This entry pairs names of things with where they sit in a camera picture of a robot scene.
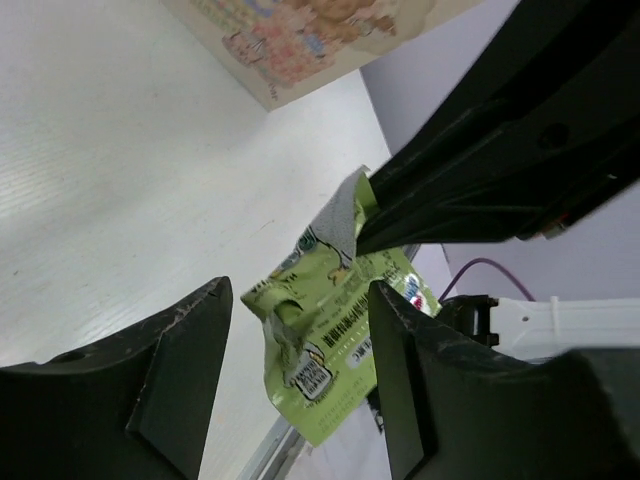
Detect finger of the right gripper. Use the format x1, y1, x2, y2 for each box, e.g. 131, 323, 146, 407
354, 197, 571, 256

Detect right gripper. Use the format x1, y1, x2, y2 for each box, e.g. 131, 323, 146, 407
372, 0, 639, 220

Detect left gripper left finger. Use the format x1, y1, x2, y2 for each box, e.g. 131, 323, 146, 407
1, 277, 233, 479

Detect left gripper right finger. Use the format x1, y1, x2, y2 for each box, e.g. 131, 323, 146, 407
368, 281, 639, 479

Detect light green snack packet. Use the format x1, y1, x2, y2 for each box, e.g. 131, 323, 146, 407
241, 167, 441, 446

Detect beige paper bag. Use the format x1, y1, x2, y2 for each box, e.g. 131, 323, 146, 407
164, 0, 476, 111

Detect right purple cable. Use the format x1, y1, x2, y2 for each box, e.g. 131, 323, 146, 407
438, 257, 536, 304

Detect aluminium table frame rail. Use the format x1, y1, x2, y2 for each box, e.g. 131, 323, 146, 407
238, 416, 306, 480

